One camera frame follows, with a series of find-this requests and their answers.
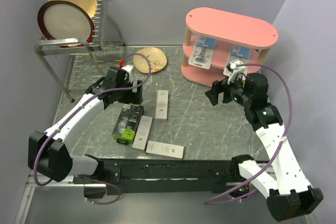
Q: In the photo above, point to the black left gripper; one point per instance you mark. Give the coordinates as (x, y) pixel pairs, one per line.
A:
(135, 97)

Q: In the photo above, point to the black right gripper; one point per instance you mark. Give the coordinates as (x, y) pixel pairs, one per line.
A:
(217, 87)

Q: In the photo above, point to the white razor box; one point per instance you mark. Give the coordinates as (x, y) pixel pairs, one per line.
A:
(162, 105)
(164, 149)

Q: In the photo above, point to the black green razor box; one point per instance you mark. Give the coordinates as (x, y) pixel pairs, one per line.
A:
(127, 123)

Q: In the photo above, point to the blue razor blister pack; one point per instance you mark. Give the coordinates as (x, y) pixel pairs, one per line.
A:
(203, 52)
(236, 53)

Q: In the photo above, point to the white razor box slanted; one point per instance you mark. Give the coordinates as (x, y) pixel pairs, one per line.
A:
(142, 133)

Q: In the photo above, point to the pink three-tier shelf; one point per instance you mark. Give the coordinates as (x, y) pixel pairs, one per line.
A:
(227, 29)

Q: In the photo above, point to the white razor box bottom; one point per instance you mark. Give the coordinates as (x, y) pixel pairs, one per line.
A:
(164, 149)

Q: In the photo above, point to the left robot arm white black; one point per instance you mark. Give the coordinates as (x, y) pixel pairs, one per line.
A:
(48, 151)

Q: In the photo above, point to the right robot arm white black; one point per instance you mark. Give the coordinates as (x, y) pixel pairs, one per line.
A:
(287, 191)

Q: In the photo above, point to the floral wooden plate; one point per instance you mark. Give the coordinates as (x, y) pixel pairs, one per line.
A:
(156, 57)

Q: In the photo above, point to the metal dish rack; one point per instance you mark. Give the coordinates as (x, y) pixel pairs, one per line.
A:
(107, 37)

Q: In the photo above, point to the brown rimmed white plate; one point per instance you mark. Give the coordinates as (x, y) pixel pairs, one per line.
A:
(65, 20)

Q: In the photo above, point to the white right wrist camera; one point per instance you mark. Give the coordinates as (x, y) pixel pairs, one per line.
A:
(235, 68)

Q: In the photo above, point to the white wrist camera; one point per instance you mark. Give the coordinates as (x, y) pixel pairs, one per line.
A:
(235, 68)
(129, 69)

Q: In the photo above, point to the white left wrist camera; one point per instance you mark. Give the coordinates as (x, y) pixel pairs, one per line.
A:
(129, 69)

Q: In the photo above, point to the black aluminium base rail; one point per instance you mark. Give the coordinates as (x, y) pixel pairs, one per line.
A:
(159, 176)

